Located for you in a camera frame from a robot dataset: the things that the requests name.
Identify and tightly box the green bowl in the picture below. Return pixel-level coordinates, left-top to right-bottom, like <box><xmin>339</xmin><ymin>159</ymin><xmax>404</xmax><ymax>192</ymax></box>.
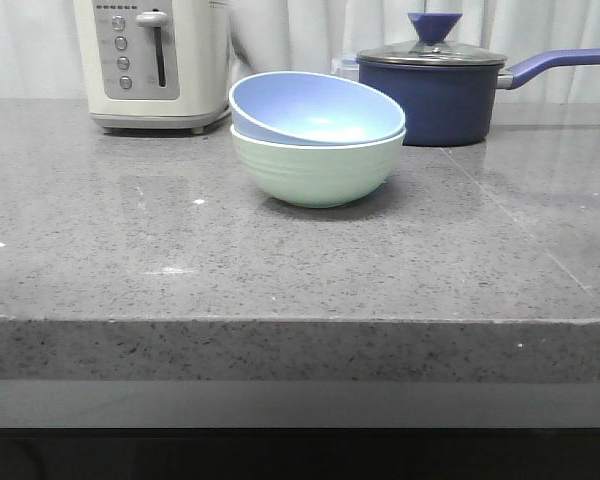
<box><xmin>230</xmin><ymin>127</ymin><xmax>405</xmax><ymax>208</ymax></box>

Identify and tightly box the white curtain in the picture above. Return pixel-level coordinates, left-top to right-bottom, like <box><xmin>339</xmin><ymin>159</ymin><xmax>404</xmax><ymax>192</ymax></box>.
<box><xmin>0</xmin><ymin>1</ymin><xmax>600</xmax><ymax>99</ymax></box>

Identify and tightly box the cream toaster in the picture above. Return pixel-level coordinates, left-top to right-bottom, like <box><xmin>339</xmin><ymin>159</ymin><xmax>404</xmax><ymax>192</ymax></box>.
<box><xmin>73</xmin><ymin>0</ymin><xmax>231</xmax><ymax>133</ymax></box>

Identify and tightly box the clear plastic container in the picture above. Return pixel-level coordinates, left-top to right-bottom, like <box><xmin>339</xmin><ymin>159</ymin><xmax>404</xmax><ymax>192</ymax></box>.
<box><xmin>330</xmin><ymin>53</ymin><xmax>359</xmax><ymax>82</ymax></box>

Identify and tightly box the dark blue saucepan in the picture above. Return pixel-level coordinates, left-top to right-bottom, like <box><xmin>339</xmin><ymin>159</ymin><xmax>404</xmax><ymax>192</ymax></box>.
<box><xmin>357</xmin><ymin>48</ymin><xmax>600</xmax><ymax>146</ymax></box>

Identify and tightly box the blue bowl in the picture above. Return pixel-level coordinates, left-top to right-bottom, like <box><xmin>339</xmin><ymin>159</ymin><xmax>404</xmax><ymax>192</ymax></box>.
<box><xmin>229</xmin><ymin>71</ymin><xmax>406</xmax><ymax>145</ymax></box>

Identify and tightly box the glass pot lid blue knob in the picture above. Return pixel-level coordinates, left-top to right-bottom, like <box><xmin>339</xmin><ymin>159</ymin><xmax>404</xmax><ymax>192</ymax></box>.
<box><xmin>357</xmin><ymin>12</ymin><xmax>507</xmax><ymax>67</ymax></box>

